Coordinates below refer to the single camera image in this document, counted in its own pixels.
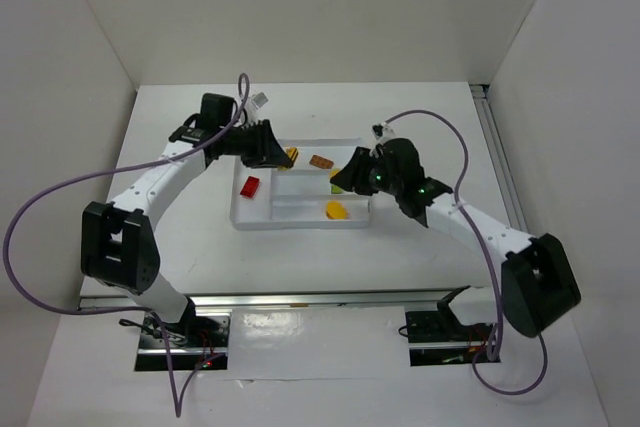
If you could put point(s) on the white divided tray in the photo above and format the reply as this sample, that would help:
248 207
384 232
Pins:
296 198

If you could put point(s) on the aluminium rail front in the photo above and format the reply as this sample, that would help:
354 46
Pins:
328 298

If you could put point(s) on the aluminium rail right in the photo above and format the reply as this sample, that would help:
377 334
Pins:
515 214

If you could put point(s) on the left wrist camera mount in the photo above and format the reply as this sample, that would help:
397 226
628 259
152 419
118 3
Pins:
255 103

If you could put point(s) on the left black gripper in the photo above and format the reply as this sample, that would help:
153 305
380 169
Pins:
255 143

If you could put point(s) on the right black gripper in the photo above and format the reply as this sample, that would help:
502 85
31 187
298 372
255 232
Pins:
365 173

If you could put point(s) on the red lego brick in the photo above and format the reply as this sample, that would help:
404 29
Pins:
250 187

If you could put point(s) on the yellow rounded printed lego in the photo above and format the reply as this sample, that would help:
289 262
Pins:
335 210

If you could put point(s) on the aluminium rail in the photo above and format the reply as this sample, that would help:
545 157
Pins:
328 298
515 214

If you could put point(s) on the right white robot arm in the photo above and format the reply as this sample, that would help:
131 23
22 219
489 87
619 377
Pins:
537 283

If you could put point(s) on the tan lego brick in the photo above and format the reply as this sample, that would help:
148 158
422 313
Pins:
321 162

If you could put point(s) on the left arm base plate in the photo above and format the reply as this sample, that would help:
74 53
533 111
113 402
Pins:
210 346

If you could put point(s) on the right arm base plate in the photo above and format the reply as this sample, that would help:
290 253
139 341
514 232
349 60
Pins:
437 339

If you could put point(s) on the yellow lego piece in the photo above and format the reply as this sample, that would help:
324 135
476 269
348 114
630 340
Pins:
292 154

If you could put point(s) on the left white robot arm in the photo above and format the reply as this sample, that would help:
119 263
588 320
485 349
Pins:
118 246

